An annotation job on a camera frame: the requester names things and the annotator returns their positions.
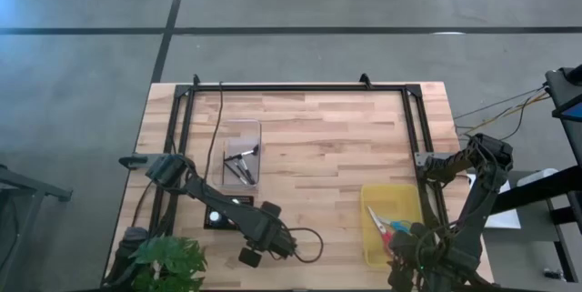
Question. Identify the yellow plastic bin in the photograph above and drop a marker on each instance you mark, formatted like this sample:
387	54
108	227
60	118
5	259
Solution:
391	201

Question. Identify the black aluminium table frame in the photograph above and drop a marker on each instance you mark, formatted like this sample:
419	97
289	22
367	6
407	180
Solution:
295	87

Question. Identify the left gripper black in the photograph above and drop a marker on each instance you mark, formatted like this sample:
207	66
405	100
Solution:
273	237

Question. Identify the black metal cart frame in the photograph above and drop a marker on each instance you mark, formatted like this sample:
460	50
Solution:
27	187

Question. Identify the green artificial plant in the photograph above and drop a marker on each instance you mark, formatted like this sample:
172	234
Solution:
168	255

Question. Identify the clear plastic container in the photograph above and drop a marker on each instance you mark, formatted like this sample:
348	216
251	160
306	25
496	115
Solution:
236	133

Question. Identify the grey plant pot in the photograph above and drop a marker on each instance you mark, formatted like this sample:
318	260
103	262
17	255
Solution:
132	242

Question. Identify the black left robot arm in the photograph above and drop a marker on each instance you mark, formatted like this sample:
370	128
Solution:
213	198

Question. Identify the black plastic slotted basket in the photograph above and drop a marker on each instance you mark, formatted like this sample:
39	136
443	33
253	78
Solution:
210	224

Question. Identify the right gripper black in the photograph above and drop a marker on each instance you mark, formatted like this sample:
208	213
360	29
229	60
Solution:
432	258

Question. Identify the black equipment stand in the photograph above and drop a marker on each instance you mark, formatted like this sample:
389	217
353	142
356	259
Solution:
561	92

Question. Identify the white paper sheet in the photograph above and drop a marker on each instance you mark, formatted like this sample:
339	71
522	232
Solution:
504	219

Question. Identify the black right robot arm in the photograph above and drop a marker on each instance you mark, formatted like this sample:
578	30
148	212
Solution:
482	192

